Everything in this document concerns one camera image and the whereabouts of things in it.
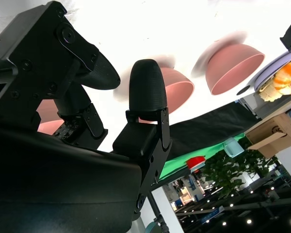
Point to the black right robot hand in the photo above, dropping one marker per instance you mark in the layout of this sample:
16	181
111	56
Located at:
51	170

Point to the pink plastic bowl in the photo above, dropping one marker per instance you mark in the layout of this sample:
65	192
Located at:
232	68
47	117
178	89

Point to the orange decorative pumpkin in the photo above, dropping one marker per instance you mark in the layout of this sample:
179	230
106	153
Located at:
288	77

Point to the purple round tray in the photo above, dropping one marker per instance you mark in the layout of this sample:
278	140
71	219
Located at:
269	70

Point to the beige lumpy gourd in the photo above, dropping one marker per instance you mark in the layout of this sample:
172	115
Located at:
269	94

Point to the grey side table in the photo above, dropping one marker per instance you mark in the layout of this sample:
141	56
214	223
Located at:
276	106

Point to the black round table grommet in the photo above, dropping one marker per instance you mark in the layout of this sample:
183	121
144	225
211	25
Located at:
242	90

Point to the brown cardboard box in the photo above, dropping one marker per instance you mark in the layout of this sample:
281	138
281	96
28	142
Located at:
269	136

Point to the black tripod pole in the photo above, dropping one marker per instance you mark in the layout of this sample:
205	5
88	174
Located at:
157	211

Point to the teal round object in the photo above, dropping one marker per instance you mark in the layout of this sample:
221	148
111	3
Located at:
151	228

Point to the green cloth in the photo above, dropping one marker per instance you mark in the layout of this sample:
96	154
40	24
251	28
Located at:
174	167

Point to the light blue plastic cup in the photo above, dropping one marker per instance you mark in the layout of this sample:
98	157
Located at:
234	146

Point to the black table backdrop cloth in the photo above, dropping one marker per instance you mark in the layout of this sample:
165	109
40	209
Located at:
208	131

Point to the red round container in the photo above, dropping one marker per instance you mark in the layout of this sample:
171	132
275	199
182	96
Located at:
195	163

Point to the green leafy plant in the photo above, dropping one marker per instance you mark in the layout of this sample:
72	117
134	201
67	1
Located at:
228	174

